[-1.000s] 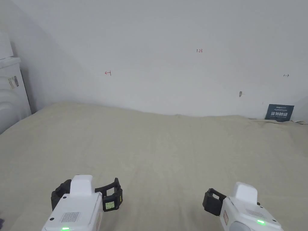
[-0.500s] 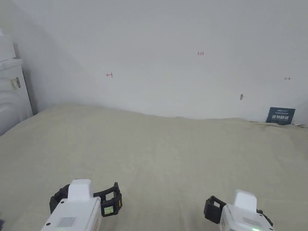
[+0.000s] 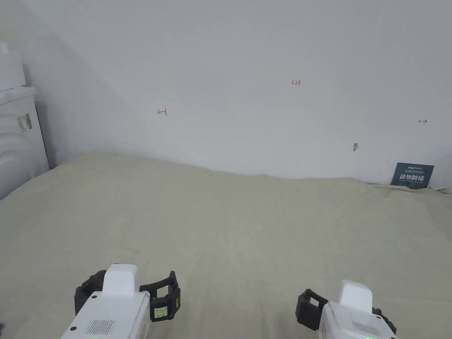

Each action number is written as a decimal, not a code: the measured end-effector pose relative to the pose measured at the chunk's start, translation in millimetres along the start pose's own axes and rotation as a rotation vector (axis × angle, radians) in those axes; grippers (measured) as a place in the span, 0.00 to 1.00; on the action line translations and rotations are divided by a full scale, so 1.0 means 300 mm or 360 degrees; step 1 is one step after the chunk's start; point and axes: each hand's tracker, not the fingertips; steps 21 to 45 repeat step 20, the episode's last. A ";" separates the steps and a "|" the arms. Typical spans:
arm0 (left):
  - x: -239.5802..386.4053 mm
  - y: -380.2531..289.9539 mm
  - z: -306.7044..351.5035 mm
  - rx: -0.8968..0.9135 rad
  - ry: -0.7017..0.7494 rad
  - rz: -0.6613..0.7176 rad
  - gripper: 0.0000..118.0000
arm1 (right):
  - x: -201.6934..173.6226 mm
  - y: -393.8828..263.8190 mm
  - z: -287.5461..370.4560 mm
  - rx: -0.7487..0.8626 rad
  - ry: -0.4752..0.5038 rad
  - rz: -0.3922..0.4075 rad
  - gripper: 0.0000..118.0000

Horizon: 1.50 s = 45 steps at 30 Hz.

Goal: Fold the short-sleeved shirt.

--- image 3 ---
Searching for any bed with beige sheet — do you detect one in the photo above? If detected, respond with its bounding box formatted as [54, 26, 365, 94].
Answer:
[0, 151, 452, 339]

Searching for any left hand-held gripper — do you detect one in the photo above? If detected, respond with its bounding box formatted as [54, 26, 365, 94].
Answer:
[60, 263, 182, 339]

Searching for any dark blue card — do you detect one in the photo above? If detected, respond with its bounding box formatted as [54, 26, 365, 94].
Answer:
[390, 162, 435, 190]

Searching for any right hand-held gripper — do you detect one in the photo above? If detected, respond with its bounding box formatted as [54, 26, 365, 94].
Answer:
[295, 279, 398, 339]

